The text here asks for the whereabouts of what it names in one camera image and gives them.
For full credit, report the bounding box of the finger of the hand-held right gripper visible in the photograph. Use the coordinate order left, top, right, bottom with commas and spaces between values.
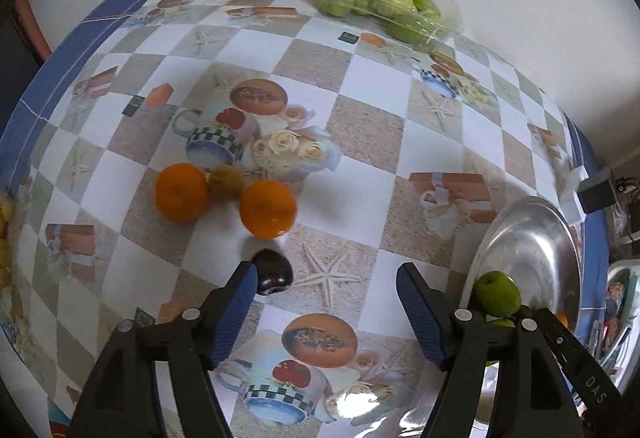
535, 308, 621, 424

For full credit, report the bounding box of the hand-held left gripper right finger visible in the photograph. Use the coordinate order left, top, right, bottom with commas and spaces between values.
396, 262, 587, 438

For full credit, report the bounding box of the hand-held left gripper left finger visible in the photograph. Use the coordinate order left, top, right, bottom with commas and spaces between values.
66, 260, 260, 438

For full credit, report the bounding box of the dark purple plum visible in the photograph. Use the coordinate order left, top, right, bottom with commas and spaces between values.
250, 248, 295, 296

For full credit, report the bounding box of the large green mango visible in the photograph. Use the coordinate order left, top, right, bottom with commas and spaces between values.
474, 271, 522, 317
483, 316, 517, 367

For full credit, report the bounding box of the silver metal plate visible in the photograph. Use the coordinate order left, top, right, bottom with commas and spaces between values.
459, 196, 586, 431

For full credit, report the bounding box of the pile of small green fruits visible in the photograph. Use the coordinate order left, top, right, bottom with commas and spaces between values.
320, 0, 443, 44

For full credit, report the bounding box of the small brown kiwi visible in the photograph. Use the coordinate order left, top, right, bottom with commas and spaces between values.
207, 165, 246, 201

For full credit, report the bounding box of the small black box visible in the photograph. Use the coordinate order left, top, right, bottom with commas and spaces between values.
577, 168, 617, 215

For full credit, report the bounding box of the clear plastic bag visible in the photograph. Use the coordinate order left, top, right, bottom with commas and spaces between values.
0, 190, 18, 334

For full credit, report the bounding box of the checkered printed tablecloth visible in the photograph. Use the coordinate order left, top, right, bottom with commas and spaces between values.
0, 0, 613, 438

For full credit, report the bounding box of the clear plastic clamshell box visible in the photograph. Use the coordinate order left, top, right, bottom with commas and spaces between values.
312, 0, 465, 52

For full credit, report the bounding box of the reddish wooden board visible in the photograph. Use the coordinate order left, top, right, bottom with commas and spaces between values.
14, 0, 53, 68

